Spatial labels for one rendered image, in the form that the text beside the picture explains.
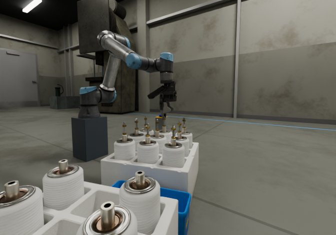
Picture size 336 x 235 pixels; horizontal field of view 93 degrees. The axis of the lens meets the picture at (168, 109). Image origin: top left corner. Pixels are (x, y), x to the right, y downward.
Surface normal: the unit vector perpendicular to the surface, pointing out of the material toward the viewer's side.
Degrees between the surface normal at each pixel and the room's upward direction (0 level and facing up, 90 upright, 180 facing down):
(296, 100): 90
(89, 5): 90
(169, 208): 0
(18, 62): 90
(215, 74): 90
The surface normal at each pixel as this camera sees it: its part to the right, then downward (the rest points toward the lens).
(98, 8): -0.36, 0.07
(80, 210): 0.96, 0.03
